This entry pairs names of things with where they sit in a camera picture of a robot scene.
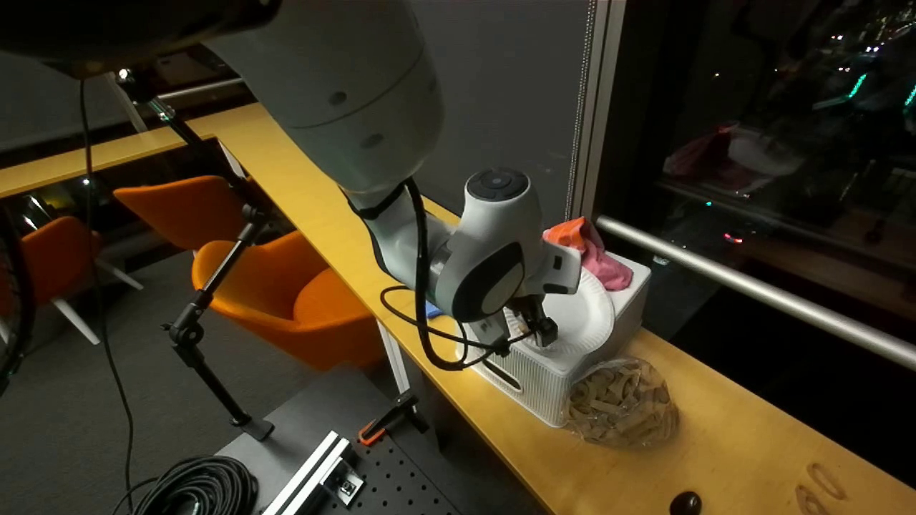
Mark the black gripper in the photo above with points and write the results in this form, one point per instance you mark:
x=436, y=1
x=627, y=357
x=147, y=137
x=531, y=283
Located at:
x=528, y=312

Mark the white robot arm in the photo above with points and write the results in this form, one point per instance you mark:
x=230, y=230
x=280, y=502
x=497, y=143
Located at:
x=333, y=86

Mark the white paper plate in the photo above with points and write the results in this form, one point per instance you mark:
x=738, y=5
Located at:
x=582, y=324

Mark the tan rubber band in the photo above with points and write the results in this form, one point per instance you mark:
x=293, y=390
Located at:
x=801, y=502
x=817, y=475

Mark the pink cloth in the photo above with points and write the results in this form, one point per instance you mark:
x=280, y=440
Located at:
x=611, y=270

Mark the orange cloth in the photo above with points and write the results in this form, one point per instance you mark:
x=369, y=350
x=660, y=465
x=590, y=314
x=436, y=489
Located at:
x=570, y=234

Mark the brown crumpled object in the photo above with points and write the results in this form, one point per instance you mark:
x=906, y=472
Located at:
x=618, y=403

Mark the small blue flat item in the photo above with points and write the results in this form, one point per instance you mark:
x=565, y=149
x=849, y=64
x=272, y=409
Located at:
x=429, y=309

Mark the grey metal bar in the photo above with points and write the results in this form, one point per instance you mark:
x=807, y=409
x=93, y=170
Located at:
x=393, y=357

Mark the orange black clamp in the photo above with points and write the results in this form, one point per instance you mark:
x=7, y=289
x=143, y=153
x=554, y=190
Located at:
x=373, y=432

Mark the black perforated breadboard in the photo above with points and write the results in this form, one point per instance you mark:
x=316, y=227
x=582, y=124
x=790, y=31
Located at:
x=401, y=486

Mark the small dark marker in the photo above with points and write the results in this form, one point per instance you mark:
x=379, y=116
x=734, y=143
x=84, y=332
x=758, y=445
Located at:
x=684, y=503

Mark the grey metal handrail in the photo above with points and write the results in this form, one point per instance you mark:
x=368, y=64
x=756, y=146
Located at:
x=763, y=292

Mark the orange shell chair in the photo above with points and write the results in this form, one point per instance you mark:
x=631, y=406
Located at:
x=51, y=257
x=182, y=210
x=316, y=314

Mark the light grey wrist camera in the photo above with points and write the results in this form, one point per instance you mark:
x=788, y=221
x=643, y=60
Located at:
x=561, y=270

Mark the grey window frame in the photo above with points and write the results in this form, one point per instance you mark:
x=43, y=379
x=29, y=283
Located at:
x=597, y=96

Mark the grey metal corner bracket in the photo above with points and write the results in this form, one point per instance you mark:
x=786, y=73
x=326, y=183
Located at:
x=348, y=486

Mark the aluminium extrusion rail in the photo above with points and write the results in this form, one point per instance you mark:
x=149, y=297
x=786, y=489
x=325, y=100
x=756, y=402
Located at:
x=305, y=475

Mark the black camera stand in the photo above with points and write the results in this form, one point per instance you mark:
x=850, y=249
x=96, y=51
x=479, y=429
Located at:
x=195, y=329

